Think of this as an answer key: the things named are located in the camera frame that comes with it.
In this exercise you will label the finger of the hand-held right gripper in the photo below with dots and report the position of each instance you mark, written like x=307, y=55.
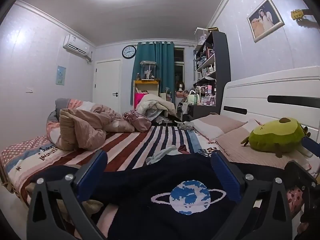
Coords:
x=301, y=173
x=310, y=145

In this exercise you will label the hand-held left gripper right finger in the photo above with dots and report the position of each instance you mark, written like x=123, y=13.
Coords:
x=224, y=177

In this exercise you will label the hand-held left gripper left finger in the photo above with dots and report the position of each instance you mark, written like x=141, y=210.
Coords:
x=93, y=172

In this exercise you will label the navy planet sweater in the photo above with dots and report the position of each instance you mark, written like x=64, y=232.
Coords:
x=150, y=180

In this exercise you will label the pink dotted plush cloth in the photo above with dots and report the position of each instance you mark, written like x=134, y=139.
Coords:
x=294, y=195

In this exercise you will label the khaki cloth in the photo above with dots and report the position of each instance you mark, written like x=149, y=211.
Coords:
x=92, y=206

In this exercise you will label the green avocado plush toy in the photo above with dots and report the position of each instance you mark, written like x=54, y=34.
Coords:
x=275, y=137

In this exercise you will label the striped printed bed blanket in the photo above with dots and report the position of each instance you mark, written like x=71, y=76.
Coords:
x=130, y=145

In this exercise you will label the pink quilt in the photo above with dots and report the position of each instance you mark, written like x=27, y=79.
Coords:
x=92, y=122

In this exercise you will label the pink and white pillow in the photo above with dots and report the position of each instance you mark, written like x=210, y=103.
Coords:
x=217, y=126

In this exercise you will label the shiny pink cloth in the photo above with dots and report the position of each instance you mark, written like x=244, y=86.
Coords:
x=137, y=121

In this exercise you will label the grey garment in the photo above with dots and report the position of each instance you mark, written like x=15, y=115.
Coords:
x=161, y=153

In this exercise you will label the dark desk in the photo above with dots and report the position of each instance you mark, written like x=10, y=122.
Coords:
x=197, y=110

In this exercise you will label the white bed headboard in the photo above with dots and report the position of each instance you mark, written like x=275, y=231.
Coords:
x=257, y=92

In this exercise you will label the grey folded bedding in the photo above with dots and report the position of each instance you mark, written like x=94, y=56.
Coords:
x=61, y=103

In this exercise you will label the bright pink bag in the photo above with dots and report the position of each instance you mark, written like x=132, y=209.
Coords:
x=140, y=101

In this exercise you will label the white door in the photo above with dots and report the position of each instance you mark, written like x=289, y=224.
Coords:
x=106, y=85

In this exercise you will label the beige duvet pile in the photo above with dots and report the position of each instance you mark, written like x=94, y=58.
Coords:
x=156, y=105

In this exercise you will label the wig mannequin head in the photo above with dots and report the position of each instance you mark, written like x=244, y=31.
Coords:
x=180, y=86

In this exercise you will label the yellow shelf unit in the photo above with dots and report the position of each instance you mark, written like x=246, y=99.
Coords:
x=156, y=87

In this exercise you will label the glass display case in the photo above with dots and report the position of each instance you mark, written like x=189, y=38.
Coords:
x=148, y=70

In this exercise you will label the dark bookshelf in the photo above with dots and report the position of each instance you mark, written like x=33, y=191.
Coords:
x=222, y=60

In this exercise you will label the window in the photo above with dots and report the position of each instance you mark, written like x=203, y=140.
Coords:
x=179, y=67

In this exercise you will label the teal curtain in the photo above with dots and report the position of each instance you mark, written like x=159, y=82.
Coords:
x=162, y=65

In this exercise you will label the white air conditioner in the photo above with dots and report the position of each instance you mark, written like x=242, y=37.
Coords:
x=75, y=45

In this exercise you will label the yellow guitar headstock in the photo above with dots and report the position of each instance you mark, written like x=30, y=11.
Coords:
x=297, y=14

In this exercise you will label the clear display box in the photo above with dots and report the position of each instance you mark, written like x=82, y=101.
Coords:
x=201, y=36

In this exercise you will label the small blue wall poster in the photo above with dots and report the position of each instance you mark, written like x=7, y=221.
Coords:
x=61, y=75

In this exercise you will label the white light switch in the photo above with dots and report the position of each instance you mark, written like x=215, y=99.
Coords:
x=29, y=89

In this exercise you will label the black round wall clock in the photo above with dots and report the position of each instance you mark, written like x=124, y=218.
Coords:
x=129, y=52

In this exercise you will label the framed wall picture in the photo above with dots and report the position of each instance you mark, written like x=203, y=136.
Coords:
x=265, y=20

